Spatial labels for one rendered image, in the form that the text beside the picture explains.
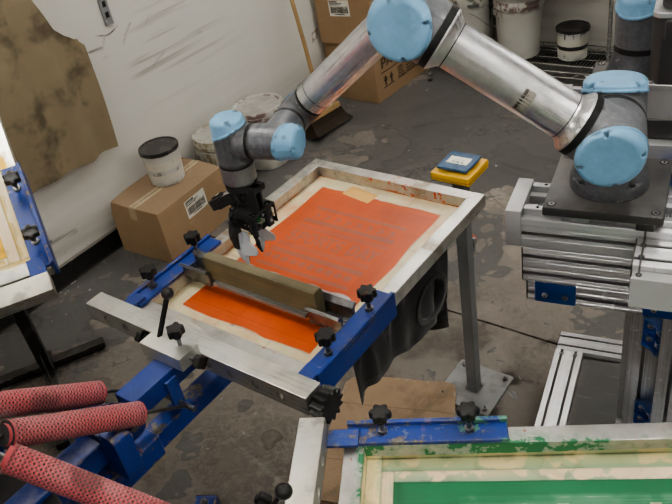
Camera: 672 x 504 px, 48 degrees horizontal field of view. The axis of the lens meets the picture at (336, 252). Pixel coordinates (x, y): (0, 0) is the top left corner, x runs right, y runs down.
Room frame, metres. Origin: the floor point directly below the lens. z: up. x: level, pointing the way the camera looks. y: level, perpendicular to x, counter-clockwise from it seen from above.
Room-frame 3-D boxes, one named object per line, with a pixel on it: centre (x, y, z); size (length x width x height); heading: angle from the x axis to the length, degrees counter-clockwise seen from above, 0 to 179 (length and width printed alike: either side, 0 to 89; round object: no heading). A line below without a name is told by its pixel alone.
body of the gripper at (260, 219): (1.45, 0.17, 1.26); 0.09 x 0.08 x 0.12; 49
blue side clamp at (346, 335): (1.26, 0.00, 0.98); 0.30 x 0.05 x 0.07; 138
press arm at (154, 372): (1.21, 0.42, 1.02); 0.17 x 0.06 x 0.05; 138
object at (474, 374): (1.97, -0.41, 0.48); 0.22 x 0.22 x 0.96; 48
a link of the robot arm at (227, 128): (1.45, 0.17, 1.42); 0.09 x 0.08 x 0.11; 66
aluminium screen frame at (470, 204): (1.63, 0.05, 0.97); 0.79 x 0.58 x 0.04; 138
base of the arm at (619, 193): (1.27, -0.57, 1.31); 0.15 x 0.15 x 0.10
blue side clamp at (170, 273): (1.63, 0.42, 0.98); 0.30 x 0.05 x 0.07; 138
